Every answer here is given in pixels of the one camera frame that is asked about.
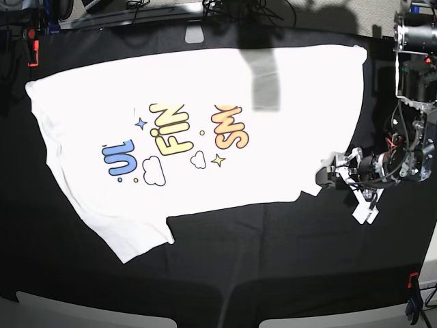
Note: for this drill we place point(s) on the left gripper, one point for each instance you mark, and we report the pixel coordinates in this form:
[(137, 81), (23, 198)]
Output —
[(361, 173)]

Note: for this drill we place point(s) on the white printed t-shirt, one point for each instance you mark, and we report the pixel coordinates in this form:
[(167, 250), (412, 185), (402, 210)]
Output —
[(134, 141)]

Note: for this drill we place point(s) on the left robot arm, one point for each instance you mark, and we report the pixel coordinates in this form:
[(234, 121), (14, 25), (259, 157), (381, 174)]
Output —
[(412, 125)]

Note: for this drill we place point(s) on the black table cloth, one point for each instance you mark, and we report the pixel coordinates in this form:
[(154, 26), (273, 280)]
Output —
[(229, 268)]

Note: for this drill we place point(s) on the red blue clamp bottom right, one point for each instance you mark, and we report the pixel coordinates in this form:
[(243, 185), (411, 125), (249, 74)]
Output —
[(415, 301)]

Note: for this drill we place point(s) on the black box device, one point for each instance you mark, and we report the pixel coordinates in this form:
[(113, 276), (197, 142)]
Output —
[(93, 6)]

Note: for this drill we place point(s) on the blue clamp top left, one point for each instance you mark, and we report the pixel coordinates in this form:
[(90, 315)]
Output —
[(51, 16)]

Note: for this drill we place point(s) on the red clamp top left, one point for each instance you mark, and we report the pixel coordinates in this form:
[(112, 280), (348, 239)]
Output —
[(31, 47)]

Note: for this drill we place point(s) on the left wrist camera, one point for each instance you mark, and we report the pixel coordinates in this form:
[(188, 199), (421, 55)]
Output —
[(363, 214)]

